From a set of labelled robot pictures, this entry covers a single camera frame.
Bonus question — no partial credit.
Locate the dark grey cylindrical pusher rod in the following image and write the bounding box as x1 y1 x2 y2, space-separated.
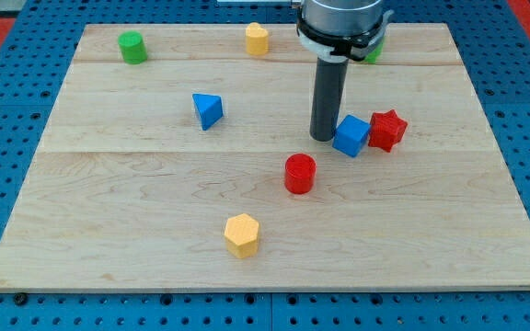
310 59 349 142

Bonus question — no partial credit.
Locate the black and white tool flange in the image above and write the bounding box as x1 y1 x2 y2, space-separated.
296 10 394 63

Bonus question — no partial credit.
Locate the red cylinder block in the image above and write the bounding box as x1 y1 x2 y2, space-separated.
284 154 317 194

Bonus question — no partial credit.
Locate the green block behind arm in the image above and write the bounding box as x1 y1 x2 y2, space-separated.
364 39 384 64

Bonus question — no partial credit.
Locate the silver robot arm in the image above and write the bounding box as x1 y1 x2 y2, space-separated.
296 0 394 142

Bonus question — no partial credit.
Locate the red star block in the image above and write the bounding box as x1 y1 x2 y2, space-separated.
368 109 408 153

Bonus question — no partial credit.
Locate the blue cube block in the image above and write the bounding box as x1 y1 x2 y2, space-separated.
332 115 371 157

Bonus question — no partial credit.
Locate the yellow heart block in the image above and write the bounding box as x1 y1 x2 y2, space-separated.
245 22 269 56

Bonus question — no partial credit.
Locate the blue triangle block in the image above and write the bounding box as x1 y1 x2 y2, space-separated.
192 94 224 131

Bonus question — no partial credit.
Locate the light wooden board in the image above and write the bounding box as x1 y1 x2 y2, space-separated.
0 23 530 293

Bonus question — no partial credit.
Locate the yellow hexagon block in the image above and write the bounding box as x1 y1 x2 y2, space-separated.
224 213 259 258

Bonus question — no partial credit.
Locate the green cylinder block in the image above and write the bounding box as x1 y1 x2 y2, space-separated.
118 30 147 64

